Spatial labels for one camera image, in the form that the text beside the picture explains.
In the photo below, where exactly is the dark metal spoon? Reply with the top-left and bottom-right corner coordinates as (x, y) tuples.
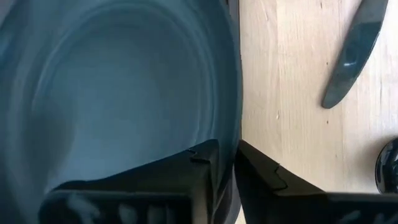
(374, 138), (398, 194)

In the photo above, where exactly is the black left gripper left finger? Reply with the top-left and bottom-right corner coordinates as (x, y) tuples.
(39, 139), (220, 224)

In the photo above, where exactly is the dark metal knife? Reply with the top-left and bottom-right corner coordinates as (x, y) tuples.
(321, 0), (390, 110)

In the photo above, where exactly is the dark round plate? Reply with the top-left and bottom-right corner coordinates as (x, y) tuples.
(0, 0), (243, 224)

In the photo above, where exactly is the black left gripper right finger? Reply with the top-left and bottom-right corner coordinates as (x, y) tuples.
(234, 139), (398, 224)

